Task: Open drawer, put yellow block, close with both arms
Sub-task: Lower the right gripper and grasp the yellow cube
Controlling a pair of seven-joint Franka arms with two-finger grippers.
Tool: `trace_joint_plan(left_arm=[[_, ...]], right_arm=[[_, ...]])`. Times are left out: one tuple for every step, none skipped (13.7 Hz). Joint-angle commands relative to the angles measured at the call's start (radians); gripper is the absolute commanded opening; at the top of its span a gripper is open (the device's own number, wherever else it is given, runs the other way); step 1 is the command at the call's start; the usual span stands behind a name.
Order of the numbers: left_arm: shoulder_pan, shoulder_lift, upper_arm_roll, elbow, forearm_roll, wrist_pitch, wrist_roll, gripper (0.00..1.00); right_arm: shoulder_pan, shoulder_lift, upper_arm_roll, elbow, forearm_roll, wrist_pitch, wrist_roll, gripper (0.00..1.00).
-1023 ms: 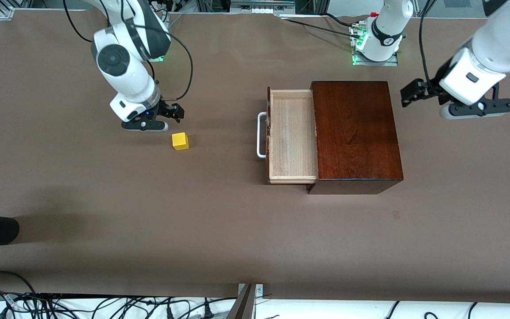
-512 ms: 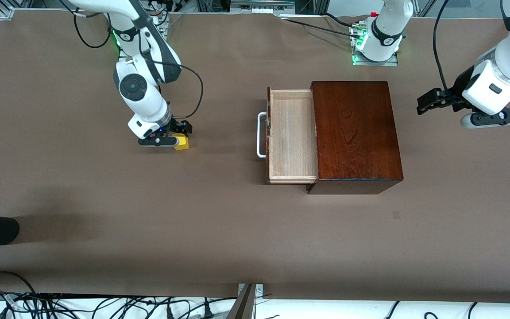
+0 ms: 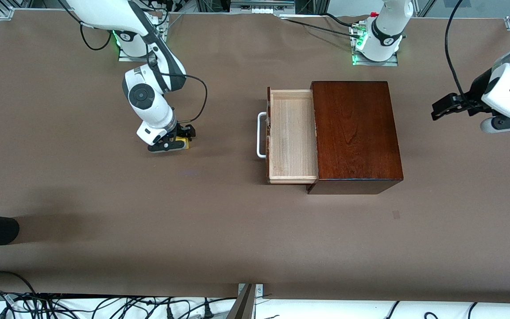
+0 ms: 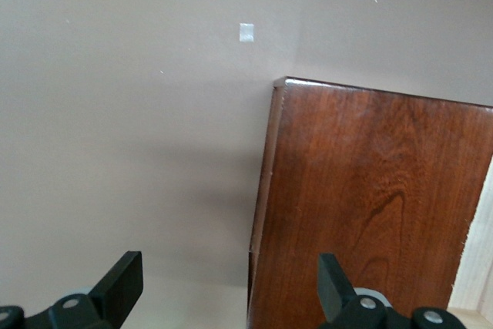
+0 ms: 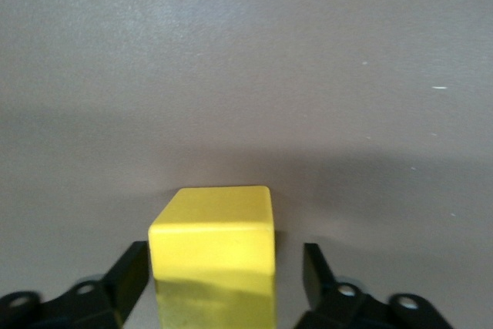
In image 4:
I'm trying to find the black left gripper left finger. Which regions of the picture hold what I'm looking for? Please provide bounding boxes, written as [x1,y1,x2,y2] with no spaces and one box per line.
[0,250,144,329]

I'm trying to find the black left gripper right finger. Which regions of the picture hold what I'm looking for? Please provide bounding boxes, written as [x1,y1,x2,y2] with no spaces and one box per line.
[317,252,469,329]

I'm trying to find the wooden drawer with white handle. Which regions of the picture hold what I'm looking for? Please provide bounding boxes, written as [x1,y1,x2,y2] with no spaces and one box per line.
[448,169,493,329]

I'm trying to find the dark wooden drawer cabinet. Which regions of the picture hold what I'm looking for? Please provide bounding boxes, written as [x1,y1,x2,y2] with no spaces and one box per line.
[246,76,493,329]

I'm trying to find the small tape patch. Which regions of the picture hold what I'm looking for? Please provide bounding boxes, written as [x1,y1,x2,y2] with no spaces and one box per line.
[239,22,256,43]

